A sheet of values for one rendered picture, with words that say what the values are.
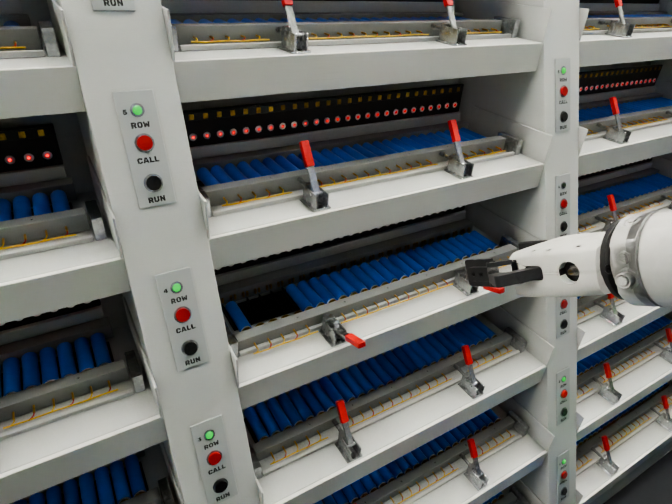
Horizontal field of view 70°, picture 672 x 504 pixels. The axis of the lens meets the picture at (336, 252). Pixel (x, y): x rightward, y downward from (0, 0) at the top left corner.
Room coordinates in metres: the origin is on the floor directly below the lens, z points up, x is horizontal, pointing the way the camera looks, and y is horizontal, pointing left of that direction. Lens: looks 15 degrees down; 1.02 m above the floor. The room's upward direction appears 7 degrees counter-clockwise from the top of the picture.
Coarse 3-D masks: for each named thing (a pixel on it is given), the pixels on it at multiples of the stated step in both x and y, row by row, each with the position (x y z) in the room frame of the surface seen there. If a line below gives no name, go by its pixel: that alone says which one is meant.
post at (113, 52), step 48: (144, 0) 0.55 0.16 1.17; (96, 48) 0.52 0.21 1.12; (144, 48) 0.54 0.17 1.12; (96, 96) 0.52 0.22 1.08; (96, 144) 0.51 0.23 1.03; (192, 192) 0.55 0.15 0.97; (144, 240) 0.52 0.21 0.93; (192, 240) 0.55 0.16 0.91; (144, 288) 0.52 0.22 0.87; (144, 336) 0.51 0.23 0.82; (192, 384) 0.53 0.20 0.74; (240, 432) 0.55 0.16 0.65; (192, 480) 0.52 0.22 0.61; (240, 480) 0.55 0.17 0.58
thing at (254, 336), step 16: (480, 256) 0.84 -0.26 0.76; (496, 256) 0.85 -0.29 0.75; (432, 272) 0.78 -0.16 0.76; (448, 272) 0.79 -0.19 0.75; (384, 288) 0.73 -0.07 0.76; (400, 288) 0.74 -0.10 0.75; (416, 288) 0.76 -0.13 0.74; (336, 304) 0.69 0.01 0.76; (352, 304) 0.70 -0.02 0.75; (368, 304) 0.71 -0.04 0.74; (288, 320) 0.65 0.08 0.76; (304, 320) 0.66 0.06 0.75; (320, 320) 0.67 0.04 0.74; (240, 336) 0.62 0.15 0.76; (256, 336) 0.62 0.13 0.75; (272, 336) 0.63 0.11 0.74; (304, 336) 0.64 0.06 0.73; (256, 352) 0.61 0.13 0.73
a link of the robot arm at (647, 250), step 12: (660, 216) 0.38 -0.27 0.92; (648, 228) 0.38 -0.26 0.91; (660, 228) 0.37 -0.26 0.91; (648, 240) 0.37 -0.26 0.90; (660, 240) 0.36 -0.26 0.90; (648, 252) 0.37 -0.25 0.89; (660, 252) 0.36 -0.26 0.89; (648, 264) 0.37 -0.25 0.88; (660, 264) 0.36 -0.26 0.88; (648, 276) 0.37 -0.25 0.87; (660, 276) 0.36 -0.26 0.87; (648, 288) 0.37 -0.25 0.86; (660, 288) 0.36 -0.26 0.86; (660, 300) 0.37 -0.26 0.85
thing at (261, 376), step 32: (416, 224) 0.91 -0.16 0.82; (480, 224) 0.98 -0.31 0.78; (512, 224) 0.91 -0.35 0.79; (288, 256) 0.79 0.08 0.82; (320, 256) 0.81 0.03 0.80; (448, 288) 0.78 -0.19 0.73; (480, 288) 0.78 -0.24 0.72; (512, 288) 0.81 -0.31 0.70; (224, 320) 0.68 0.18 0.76; (352, 320) 0.69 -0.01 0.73; (384, 320) 0.69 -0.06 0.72; (416, 320) 0.70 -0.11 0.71; (448, 320) 0.74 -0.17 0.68; (288, 352) 0.62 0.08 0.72; (320, 352) 0.62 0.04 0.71; (352, 352) 0.65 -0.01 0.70; (256, 384) 0.57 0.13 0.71; (288, 384) 0.60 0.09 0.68
